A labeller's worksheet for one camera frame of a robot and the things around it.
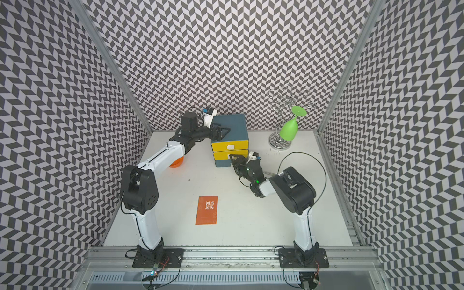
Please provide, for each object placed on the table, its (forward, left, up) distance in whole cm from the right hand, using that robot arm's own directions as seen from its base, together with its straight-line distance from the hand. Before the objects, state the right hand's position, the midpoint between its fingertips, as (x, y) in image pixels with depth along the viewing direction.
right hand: (229, 159), depth 93 cm
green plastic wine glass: (+8, -30, +13) cm, 34 cm away
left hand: (+9, +1, +15) cm, 17 cm away
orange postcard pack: (-23, +10, -10) cm, 27 cm away
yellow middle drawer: (+1, +2, +3) cm, 3 cm away
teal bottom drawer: (+2, +4, -6) cm, 8 cm away
